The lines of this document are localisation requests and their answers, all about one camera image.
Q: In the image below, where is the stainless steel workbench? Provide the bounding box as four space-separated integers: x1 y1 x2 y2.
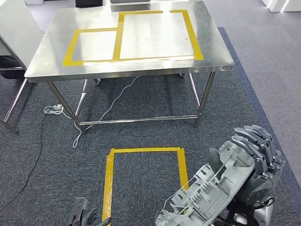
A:
24 0 235 135

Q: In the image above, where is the white power adapter with cord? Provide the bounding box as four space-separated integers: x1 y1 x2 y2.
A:
43 104 64 116

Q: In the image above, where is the black bag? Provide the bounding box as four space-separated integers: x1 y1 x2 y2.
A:
0 56 26 80

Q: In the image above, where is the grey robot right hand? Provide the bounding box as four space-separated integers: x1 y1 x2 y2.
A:
208 124 285 208

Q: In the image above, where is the white desk with steel legs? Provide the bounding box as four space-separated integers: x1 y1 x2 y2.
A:
0 0 45 135

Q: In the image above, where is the yellow floor tape square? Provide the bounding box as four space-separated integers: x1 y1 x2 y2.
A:
102 146 189 223

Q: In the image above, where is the white power cable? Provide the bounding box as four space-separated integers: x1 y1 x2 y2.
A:
72 75 141 149

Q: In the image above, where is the yellow tape frame on workbench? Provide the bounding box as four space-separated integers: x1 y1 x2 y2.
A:
62 10 204 67

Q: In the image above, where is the white display plinth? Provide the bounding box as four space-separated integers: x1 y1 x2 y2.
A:
261 0 301 13

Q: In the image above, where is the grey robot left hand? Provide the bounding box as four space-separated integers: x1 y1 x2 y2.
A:
81 208 112 226

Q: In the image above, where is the silver wheel cover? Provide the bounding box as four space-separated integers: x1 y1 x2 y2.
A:
155 140 256 226

